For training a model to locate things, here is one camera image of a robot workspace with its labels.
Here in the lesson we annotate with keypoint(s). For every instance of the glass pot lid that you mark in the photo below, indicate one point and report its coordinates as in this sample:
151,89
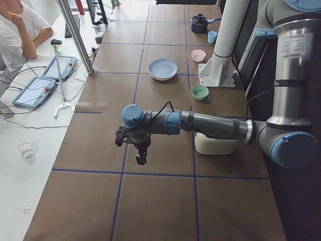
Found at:
200,19

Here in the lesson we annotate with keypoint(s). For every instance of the dark blue saucepan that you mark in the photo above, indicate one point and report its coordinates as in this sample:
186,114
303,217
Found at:
199,29

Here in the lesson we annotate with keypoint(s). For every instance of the paper cup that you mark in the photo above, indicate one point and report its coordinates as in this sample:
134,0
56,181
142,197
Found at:
26,151

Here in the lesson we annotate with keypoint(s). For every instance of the aluminium frame post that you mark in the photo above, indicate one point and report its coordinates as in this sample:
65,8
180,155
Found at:
67,14

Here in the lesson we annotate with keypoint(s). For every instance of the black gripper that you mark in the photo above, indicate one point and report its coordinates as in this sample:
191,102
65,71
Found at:
141,145

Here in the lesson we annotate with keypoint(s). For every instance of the green bowl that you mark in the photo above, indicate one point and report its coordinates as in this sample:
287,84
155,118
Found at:
199,92

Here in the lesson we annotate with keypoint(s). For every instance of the pink bowl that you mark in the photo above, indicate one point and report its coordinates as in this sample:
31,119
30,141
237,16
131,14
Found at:
198,55

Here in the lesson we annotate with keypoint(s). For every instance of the green handled grabber stick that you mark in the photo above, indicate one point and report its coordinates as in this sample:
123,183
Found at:
64,104

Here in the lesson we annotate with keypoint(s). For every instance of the cream toaster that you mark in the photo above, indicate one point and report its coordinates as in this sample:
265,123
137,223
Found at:
214,146

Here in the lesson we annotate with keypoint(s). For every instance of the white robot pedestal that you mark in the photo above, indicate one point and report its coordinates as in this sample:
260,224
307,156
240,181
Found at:
218,71

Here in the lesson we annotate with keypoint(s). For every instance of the seated person white shirt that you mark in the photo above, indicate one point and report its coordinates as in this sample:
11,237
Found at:
22,32

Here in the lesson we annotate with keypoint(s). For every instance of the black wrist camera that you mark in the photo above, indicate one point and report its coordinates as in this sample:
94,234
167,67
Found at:
121,136

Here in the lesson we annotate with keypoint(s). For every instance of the lower teach pendant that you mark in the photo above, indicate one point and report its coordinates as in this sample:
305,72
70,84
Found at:
35,92

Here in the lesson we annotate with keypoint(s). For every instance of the light blue cup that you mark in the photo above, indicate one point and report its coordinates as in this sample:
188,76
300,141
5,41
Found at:
212,36

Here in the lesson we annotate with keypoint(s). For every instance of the blue plate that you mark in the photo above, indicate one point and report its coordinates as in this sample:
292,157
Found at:
162,67

